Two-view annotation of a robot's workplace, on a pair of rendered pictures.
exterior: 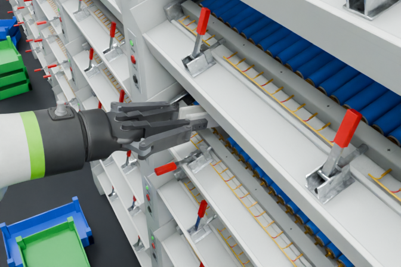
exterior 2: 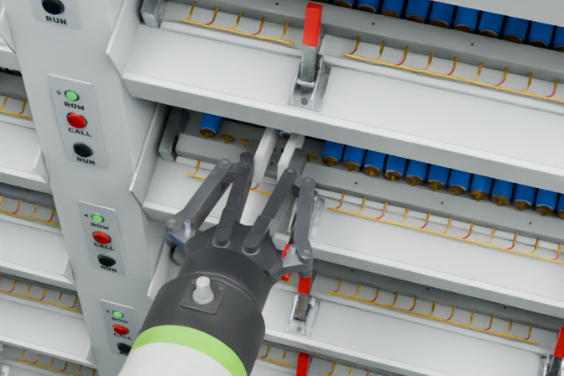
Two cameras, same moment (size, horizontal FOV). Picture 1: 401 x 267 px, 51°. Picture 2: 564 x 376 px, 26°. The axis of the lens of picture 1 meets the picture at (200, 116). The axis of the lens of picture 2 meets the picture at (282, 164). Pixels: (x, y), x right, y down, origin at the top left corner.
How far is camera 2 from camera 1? 68 cm
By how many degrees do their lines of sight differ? 35
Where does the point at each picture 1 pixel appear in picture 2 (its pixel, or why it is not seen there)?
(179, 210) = not seen: hidden behind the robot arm
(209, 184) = (352, 238)
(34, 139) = (228, 358)
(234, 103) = (426, 120)
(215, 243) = (340, 314)
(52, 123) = (219, 320)
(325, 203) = not seen: outside the picture
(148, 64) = (128, 115)
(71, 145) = (255, 328)
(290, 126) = (530, 110)
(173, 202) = not seen: hidden behind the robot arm
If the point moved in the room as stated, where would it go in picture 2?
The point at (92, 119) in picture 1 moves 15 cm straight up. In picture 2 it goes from (232, 272) to (226, 155)
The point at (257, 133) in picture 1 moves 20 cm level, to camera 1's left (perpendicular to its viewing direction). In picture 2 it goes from (498, 143) to (326, 295)
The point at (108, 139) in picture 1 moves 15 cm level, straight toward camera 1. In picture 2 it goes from (265, 281) to (435, 362)
